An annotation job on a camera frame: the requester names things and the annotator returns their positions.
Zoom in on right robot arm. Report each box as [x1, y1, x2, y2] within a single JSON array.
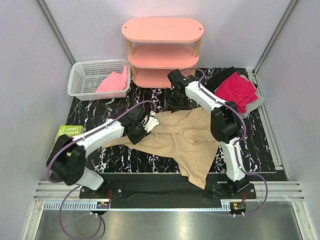
[[165, 69, 250, 199]]

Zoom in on grey t-shirt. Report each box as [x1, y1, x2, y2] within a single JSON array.
[[240, 74, 265, 119]]

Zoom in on black t-shirt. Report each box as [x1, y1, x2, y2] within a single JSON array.
[[204, 66, 236, 92]]

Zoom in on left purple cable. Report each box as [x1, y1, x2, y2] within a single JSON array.
[[45, 100, 157, 238]]

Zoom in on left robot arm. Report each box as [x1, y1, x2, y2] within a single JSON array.
[[46, 106, 159, 198]]

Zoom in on green treehouse book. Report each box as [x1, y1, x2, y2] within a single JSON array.
[[48, 125, 85, 156]]

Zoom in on black marble mat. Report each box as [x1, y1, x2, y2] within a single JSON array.
[[66, 83, 276, 174]]

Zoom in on pink t-shirt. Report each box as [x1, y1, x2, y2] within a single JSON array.
[[95, 65, 128, 93]]

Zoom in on white plastic basket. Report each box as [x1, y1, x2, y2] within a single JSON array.
[[67, 58, 131, 101]]

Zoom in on pink three-tier shelf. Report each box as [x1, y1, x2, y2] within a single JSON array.
[[121, 17, 204, 89]]

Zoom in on magenta t-shirt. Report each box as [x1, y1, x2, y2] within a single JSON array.
[[214, 72, 258, 114]]

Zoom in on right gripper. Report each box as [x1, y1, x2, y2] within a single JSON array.
[[163, 88, 184, 114]]

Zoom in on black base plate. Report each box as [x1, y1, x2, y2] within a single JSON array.
[[78, 171, 288, 210]]

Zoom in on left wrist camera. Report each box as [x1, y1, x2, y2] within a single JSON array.
[[144, 111, 160, 133]]

